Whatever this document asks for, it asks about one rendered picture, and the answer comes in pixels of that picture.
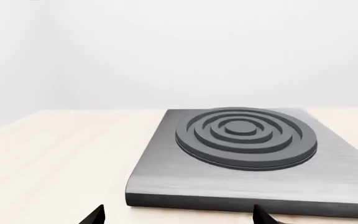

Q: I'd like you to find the grey metal stove base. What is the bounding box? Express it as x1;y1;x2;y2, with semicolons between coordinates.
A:
125;106;358;220

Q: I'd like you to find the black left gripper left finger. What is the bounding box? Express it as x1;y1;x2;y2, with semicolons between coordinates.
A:
78;203;106;224

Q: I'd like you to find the dark grey ringed burner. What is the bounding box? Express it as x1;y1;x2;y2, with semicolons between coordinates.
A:
175;106;318;172

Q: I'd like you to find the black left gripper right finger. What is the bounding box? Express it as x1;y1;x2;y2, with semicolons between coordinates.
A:
252;203;285;224

